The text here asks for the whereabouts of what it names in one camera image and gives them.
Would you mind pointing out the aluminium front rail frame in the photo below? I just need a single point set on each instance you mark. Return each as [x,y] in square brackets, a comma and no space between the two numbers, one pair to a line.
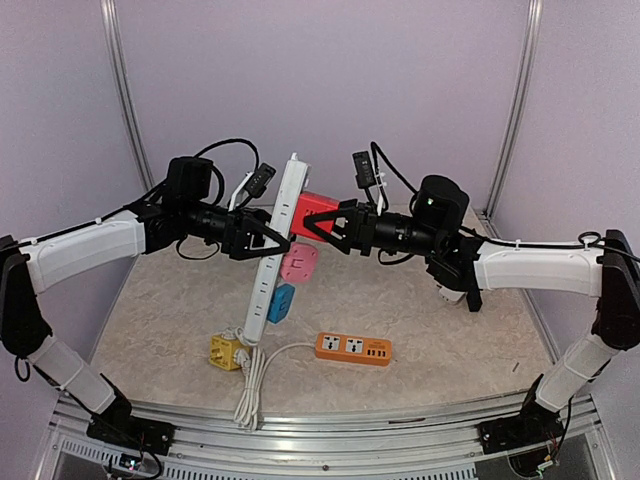
[415,443]

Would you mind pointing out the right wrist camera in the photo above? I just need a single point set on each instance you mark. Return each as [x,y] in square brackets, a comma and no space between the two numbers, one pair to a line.
[370,180]

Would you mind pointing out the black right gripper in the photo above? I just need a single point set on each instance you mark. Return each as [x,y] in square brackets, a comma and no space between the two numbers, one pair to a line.
[358,229]

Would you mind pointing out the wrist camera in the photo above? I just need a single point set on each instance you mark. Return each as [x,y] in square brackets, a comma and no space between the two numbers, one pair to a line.
[370,180]
[253,186]

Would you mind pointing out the pink plug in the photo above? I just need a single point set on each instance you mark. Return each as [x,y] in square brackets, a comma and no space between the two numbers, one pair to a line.
[299,264]

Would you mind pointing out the black plug with cable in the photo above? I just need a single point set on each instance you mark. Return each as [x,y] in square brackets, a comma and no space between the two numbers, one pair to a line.
[474,301]

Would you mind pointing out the white plug adapter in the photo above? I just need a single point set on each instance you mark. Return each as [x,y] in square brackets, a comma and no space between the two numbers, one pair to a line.
[451,296]

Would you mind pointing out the small circuit board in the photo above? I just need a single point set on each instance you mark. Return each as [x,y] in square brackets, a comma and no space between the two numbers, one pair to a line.
[127,464]

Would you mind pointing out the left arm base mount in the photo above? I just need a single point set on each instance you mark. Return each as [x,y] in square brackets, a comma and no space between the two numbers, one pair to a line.
[146,435]

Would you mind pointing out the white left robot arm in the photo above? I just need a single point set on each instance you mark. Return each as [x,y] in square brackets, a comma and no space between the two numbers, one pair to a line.
[187,203]

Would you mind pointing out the right aluminium corner post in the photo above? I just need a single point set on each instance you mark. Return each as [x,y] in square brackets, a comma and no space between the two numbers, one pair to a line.
[517,108]

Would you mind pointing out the orange power strip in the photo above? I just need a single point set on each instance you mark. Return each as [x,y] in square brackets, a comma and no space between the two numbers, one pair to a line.
[353,349]

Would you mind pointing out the yellow cube socket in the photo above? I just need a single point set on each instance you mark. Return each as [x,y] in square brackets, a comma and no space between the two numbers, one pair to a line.
[228,353]

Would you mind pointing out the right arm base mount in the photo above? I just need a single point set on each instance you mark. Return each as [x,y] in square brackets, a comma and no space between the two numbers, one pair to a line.
[513,432]

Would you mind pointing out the blue plug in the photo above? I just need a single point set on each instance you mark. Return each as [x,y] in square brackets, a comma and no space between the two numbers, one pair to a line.
[280,303]

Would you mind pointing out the left aluminium corner post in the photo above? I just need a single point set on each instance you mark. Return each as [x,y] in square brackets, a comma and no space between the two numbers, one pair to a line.
[117,61]

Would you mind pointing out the long white power strip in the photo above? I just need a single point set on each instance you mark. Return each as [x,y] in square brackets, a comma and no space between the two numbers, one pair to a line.
[294,180]

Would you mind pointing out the aluminium corner post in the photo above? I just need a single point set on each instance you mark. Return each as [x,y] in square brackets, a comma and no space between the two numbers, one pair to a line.
[517,108]
[117,61]

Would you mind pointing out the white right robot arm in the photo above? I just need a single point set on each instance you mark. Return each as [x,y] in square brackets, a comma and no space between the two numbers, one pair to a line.
[465,262]

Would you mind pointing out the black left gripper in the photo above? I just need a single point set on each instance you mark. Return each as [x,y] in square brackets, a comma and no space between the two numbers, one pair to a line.
[239,229]

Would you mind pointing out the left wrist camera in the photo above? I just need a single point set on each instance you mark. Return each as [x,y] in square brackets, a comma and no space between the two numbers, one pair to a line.
[253,186]

